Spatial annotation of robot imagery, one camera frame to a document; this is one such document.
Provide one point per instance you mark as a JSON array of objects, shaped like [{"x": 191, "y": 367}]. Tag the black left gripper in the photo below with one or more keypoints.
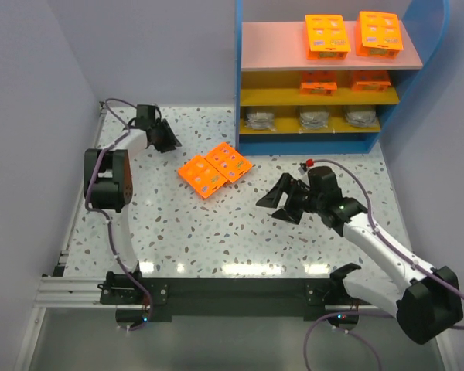
[{"x": 159, "y": 135}]

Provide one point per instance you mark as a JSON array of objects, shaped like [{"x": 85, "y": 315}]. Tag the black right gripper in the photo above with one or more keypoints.
[{"x": 296, "y": 197}]

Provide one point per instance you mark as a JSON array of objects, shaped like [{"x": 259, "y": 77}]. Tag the orange sponge box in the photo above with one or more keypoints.
[
  {"x": 202, "y": 176},
  {"x": 326, "y": 37}
]

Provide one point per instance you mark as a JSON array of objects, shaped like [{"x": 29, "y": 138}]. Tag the orange scrub daddy box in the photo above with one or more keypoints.
[
  {"x": 228, "y": 162},
  {"x": 378, "y": 34}
]

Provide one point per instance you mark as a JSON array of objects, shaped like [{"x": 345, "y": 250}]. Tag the bagged silver sponges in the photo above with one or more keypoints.
[
  {"x": 361, "y": 116},
  {"x": 313, "y": 117},
  {"x": 260, "y": 118}
]

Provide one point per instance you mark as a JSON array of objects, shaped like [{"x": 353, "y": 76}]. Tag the orange Scrub Mommy box bottom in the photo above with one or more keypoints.
[{"x": 318, "y": 83}]

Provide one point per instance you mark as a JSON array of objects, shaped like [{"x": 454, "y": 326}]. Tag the orange scrub mommy box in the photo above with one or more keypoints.
[
  {"x": 318, "y": 83},
  {"x": 370, "y": 80}
]

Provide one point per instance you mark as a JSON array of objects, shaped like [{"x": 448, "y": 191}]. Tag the orange Scrub Mommy box top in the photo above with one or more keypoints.
[{"x": 370, "y": 80}]

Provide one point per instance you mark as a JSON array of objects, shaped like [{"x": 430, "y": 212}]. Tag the orange Scrub Daddy box top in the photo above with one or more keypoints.
[{"x": 378, "y": 34}]

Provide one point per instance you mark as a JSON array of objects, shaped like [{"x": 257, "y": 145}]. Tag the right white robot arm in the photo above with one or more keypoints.
[{"x": 423, "y": 299}]

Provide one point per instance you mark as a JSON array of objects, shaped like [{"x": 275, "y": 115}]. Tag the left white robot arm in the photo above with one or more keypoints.
[{"x": 108, "y": 185}]

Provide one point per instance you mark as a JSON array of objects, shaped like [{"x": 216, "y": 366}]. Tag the blue pink yellow shelf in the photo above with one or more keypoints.
[{"x": 272, "y": 55}]

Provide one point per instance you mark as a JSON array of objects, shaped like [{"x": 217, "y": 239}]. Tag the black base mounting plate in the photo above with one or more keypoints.
[{"x": 163, "y": 299}]

